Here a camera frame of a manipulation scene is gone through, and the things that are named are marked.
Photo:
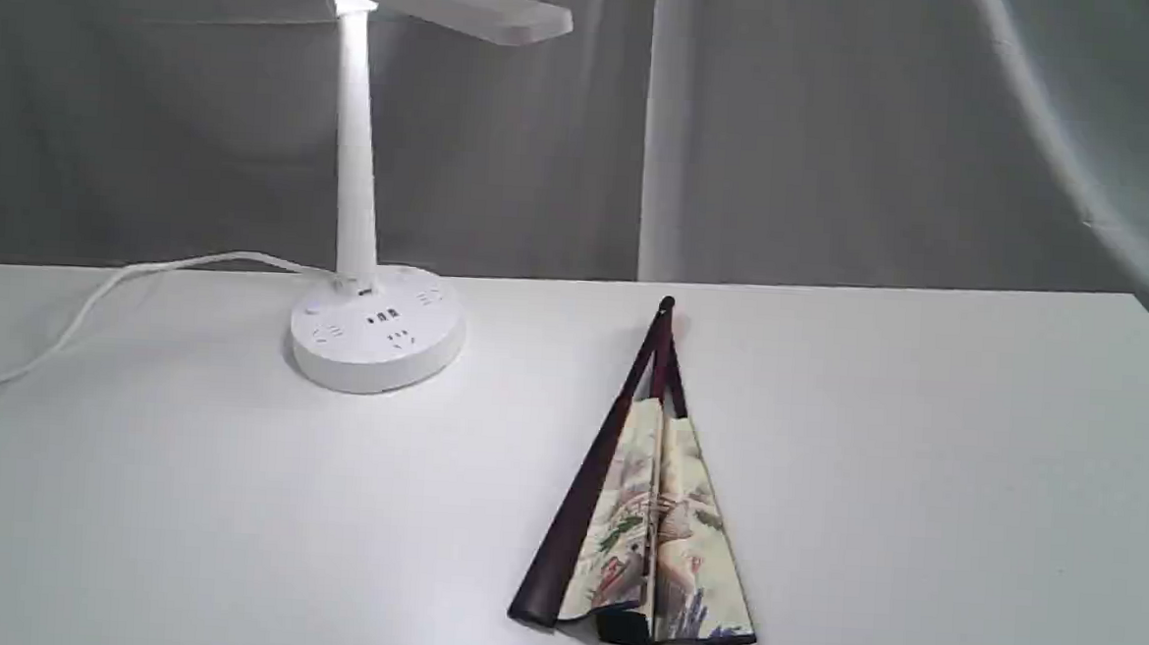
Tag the grey backdrop curtain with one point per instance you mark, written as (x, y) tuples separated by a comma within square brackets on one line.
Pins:
[(944, 144)]

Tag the painted paper folding fan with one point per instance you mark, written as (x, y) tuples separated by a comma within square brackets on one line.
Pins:
[(639, 546)]

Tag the white desk lamp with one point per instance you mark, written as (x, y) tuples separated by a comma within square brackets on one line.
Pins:
[(375, 328)]

